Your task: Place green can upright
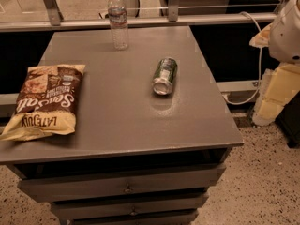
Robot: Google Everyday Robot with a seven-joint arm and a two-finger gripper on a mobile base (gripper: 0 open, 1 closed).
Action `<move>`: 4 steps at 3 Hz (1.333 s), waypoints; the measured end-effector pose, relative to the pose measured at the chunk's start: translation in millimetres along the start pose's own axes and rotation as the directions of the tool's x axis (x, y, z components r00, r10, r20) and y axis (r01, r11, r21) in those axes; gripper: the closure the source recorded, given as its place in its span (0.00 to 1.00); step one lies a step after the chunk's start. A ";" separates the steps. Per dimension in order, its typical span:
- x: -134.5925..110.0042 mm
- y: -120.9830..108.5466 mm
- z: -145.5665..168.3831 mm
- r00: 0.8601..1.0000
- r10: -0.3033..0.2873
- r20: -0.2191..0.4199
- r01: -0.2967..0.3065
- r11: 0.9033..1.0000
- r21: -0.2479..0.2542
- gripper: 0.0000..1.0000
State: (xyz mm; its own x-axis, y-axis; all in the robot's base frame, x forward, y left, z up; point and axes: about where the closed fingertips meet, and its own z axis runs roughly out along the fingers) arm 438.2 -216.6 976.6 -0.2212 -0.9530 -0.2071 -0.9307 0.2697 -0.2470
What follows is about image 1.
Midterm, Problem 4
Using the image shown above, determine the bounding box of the drawer knob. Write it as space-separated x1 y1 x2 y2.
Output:
124 186 133 194
129 207 138 216

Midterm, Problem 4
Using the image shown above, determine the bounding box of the white cable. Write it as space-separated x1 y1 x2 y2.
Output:
222 11 264 106

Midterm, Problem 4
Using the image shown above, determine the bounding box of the grey drawer cabinet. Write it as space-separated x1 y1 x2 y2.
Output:
0 26 243 225

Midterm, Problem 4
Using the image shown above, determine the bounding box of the top drawer knob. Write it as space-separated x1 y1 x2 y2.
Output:
124 186 133 194

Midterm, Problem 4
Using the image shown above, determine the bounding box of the brown yellow chip bag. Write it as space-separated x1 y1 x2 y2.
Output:
0 64 85 141

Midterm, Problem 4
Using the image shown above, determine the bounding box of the clear plastic water bottle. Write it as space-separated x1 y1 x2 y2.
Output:
108 0 129 50

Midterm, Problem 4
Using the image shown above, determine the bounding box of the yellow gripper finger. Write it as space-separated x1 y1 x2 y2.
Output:
249 24 271 48
252 63 300 126

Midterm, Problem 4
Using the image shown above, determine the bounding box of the green soda can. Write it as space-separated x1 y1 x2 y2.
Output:
152 57 178 96

